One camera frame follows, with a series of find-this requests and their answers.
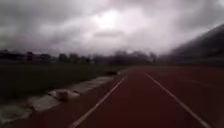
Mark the row of trees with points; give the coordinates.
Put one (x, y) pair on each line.
(123, 58)

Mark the red running track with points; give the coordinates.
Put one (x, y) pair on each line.
(140, 103)

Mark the grass field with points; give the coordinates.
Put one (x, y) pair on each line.
(40, 80)

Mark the grey concrete kerb strip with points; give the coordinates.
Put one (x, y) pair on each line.
(43, 102)

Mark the grandstand building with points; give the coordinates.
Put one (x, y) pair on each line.
(203, 48)

